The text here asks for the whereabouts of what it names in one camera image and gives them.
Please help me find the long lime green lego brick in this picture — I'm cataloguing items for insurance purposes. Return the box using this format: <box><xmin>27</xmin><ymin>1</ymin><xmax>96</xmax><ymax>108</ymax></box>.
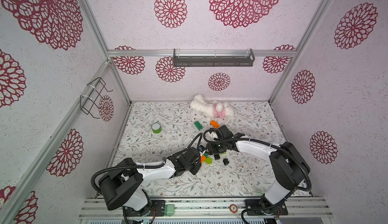
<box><xmin>204</xmin><ymin>157</ymin><xmax>213</xmax><ymax>164</ymax></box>

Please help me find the black wire wall rack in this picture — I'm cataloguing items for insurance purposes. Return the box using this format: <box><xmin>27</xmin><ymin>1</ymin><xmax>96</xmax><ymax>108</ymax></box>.
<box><xmin>79</xmin><ymin>77</ymin><xmax>113</xmax><ymax>119</ymax></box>

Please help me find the black wall shelf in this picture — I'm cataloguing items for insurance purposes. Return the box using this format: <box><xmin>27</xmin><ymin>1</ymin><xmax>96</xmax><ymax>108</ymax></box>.
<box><xmin>173</xmin><ymin>49</ymin><xmax>256</xmax><ymax>67</ymax></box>

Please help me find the white pink plush toy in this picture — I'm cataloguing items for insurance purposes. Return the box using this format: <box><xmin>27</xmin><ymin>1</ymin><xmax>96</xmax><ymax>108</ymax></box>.
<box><xmin>190</xmin><ymin>94</ymin><xmax>234</xmax><ymax>119</ymax></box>

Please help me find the green connector block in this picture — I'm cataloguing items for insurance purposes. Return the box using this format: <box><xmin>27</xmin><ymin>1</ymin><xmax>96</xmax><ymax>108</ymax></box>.
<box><xmin>164</xmin><ymin>204</ymin><xmax>175</xmax><ymax>217</ymax></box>

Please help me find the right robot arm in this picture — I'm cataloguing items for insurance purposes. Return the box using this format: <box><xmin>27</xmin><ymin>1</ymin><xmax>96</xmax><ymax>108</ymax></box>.
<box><xmin>203</xmin><ymin>125</ymin><xmax>312</xmax><ymax>209</ymax></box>

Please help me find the green tape roll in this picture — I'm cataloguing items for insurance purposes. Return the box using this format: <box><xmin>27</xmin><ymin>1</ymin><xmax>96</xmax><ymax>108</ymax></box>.
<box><xmin>151</xmin><ymin>123</ymin><xmax>162</xmax><ymax>134</ymax></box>

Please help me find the metal base rail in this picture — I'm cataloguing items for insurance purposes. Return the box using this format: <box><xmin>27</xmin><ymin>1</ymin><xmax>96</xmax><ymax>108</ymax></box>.
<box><xmin>78</xmin><ymin>196</ymin><xmax>334</xmax><ymax>224</ymax></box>

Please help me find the dark green lego brick back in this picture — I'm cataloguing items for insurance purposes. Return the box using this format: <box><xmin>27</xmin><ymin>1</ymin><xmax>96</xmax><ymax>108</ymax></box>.
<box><xmin>194</xmin><ymin>121</ymin><xmax>203</xmax><ymax>130</ymax></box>

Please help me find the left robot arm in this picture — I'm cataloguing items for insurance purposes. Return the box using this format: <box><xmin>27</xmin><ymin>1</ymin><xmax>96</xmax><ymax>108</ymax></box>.
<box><xmin>91</xmin><ymin>133</ymin><xmax>203</xmax><ymax>216</ymax></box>

